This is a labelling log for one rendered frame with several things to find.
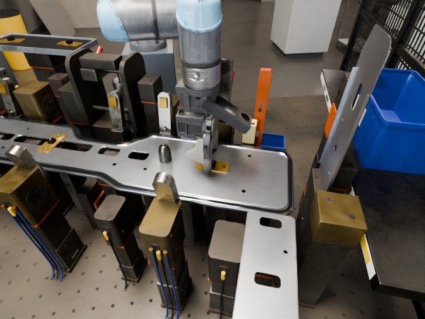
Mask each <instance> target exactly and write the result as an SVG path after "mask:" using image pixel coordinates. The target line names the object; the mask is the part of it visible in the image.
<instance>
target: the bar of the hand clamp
mask: <svg viewBox="0 0 425 319"><path fill-rule="evenodd" d="M233 60H234V59H233V58H221V75H220V82H219V91H218V92H217V94H218V95H219V96H221V97H223V98H224V99H226V100H227V101H229V102H231V87H232V78H233Z"/></svg>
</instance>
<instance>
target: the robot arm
mask: <svg viewBox="0 0 425 319"><path fill-rule="evenodd" d="M97 16H98V20H99V25H100V28H101V31H102V34H103V36H104V37H105V38H106V39H107V40H109V41H116V42H129V44H130V49H132V50H134V51H138V52H153V51H159V50H162V49H164V48H166V46H167V41H166V39H179V40H180V54H181V60H182V75H183V79H180V81H179V83H178V84H177V85H176V86H175V89H176V92H178V93H179V99H180V105H179V106H180V107H179V106H178V107H177V109H176V127H177V133H178V136H180V137H186V138H189V139H195V138H198V139H197V140H196V143H195V148H194V149H191V150H188V151H187V153H186V156H187V158H188V159H190V160H192V161H195V162H198V163H200V164H202V165H204V172H205V173H208V171H209V170H210V169H211V167H212V154H214V153H215V152H216V151H217V149H218V133H219V119H220V120H223V121H224V122H225V123H227V124H229V125H230V126H232V127H233V128H235V129H237V130H238V131H240V132H241V133H243V134H246V133H247V132H248V131H249V130H250V128H251V123H252V117H251V116H250V115H248V114H247V113H246V112H244V111H242V110H241V109H240V108H238V107H236V106H235V105H233V104H231V103H230V102H229V101H227V100H226V99H224V98H223V97H221V96H219V95H218V94H217V92H218V91H219V82H220V75H221V22H222V13H221V0H98V2H97ZM177 110H178V112H177Z"/></svg>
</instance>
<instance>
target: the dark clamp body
mask: <svg viewBox="0 0 425 319"><path fill-rule="evenodd" d="M58 92H59V95H60V98H61V100H62V102H63V105H64V107H65V110H66V112H67V114H68V117H69V119H70V123H74V125H75V126H76V127H77V128H78V129H79V131H80V134H81V136H83V137H88V138H93V139H96V137H95V133H94V131H93V128H92V127H88V126H87V124H86V122H85V119H84V117H83V114H82V111H81V109H80V106H79V103H78V101H77V97H76V95H75V92H74V90H73V87H72V85H71V82H70V81H69V82H68V83H67V84H65V85H64V86H62V87H60V88H59V89H58ZM91 147H92V146H87V145H83V146H82V149H83V151H84V152H86V151H89V150H90V149H91Z"/></svg>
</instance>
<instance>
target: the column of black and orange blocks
mask: <svg viewBox="0 0 425 319"><path fill-rule="evenodd" d="M350 73H351V72H344V74H343V77H342V81H341V83H340V86H339V89H338V92H337V95H336V98H335V102H333V104H332V106H331V109H330V113H329V115H328V119H327V121H326V125H325V127H324V134H323V137H322V139H321V143H320V145H319V149H318V151H317V152H316V155H315V157H314V161H313V163H312V166H311V169H312V168H319V167H320V163H319V160H320V159H321V155H322V153H323V150H324V147H325V144H326V141H327V139H328V136H329V133H330V130H331V127H332V124H333V121H334V119H335V116H336V112H337V110H338V107H339V105H340V101H341V100H342V96H343V93H344V90H345V88H346V85H347V82H348V79H349V76H350ZM361 87H362V84H360V86H359V88H358V91H357V93H356V96H355V99H354V101H353V104H352V109H353V107H354V104H355V102H356V99H357V96H358V95H359V92H360V89H361ZM310 172H311V170H310ZM306 190H307V187H305V189H304V191H303V193H302V197H301V199H300V202H299V210H300V207H301V204H302V201H303V199H304V196H305V192H306Z"/></svg>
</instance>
